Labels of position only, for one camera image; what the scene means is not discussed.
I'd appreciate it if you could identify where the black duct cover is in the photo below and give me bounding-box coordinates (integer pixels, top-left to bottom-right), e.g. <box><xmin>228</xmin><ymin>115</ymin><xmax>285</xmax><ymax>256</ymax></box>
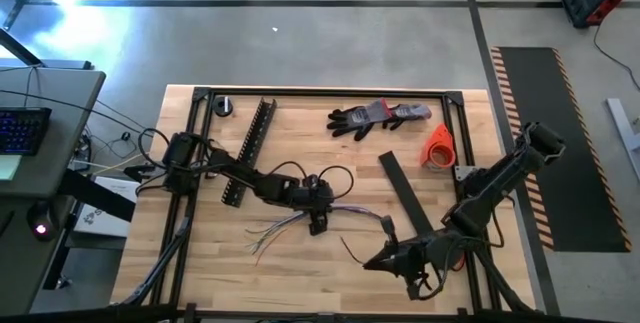
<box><xmin>378</xmin><ymin>150</ymin><xmax>435</xmax><ymax>238</ymax></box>

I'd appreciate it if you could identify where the black computer mouse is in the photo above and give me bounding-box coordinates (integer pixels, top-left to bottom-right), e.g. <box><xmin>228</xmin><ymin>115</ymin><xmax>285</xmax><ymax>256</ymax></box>
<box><xmin>27</xmin><ymin>201</ymin><xmax>57</xmax><ymax>243</ymax></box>

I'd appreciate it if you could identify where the grey metal floor bar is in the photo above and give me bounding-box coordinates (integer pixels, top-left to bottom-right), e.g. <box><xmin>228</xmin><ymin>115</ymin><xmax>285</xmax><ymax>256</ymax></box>
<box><xmin>606</xmin><ymin>96</ymin><xmax>640</xmax><ymax>185</ymax></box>

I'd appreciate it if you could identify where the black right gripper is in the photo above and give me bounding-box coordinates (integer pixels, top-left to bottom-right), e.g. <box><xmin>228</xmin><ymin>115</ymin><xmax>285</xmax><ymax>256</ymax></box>
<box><xmin>363</xmin><ymin>232</ymin><xmax>454</xmax><ymax>284</ymax></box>

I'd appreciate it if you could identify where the grey side desk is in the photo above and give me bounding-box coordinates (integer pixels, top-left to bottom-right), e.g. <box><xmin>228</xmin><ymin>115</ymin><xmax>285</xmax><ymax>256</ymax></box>
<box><xmin>0</xmin><ymin>60</ymin><xmax>107</xmax><ymax>317</ymax></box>

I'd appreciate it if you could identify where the black backlit keyboard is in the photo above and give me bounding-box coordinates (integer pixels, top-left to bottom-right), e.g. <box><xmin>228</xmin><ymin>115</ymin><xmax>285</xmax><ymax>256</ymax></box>
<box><xmin>0</xmin><ymin>106</ymin><xmax>53</xmax><ymax>157</ymax></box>

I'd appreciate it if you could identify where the black slotted cable duct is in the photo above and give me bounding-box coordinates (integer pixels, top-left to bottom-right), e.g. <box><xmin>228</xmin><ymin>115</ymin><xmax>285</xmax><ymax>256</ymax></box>
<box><xmin>221</xmin><ymin>97</ymin><xmax>278</xmax><ymax>209</ymax></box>

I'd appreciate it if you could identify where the black floor cable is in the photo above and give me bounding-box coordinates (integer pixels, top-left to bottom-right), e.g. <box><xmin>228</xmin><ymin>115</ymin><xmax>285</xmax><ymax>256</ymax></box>
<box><xmin>592</xmin><ymin>10</ymin><xmax>640</xmax><ymax>92</ymax></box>

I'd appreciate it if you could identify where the white cardboard box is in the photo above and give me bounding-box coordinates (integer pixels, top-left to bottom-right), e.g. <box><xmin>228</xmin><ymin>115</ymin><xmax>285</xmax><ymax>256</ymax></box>
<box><xmin>73</xmin><ymin>175</ymin><xmax>140</xmax><ymax>239</ymax></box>

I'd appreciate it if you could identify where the coloured wire bundle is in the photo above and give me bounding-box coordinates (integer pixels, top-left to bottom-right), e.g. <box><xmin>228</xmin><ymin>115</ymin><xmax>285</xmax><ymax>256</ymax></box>
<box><xmin>245</xmin><ymin>204</ymin><xmax>399</xmax><ymax>267</ymax></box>

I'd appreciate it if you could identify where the black hazard-striped floor mat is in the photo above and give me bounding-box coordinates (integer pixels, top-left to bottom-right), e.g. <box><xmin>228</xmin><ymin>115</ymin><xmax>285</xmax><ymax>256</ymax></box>
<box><xmin>490</xmin><ymin>45</ymin><xmax>633</xmax><ymax>254</ymax></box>

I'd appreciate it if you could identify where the black flat bracket bar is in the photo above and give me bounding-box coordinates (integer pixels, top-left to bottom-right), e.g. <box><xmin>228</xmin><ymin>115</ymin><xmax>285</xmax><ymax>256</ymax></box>
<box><xmin>58</xmin><ymin>167</ymin><xmax>137</xmax><ymax>223</ymax></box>

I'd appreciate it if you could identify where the small black tape roll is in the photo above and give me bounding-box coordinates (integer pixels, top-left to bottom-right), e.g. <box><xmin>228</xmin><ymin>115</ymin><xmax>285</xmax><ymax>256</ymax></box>
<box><xmin>212</xmin><ymin>95</ymin><xmax>235</xmax><ymax>118</ymax></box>

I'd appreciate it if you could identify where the green sticky note pad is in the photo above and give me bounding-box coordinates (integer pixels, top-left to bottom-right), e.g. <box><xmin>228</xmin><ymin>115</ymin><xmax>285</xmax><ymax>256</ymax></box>
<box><xmin>0</xmin><ymin>154</ymin><xmax>22</xmax><ymax>182</ymax></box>

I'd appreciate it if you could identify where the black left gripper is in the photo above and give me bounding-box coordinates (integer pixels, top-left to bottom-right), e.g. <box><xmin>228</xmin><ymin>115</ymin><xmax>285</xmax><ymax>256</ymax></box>
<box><xmin>292</xmin><ymin>175</ymin><xmax>336</xmax><ymax>238</ymax></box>

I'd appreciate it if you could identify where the black aluminium table frame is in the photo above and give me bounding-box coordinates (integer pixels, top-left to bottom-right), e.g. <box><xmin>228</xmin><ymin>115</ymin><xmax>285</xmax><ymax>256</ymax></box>
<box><xmin>117</xmin><ymin>85</ymin><xmax>539</xmax><ymax>323</ymax></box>

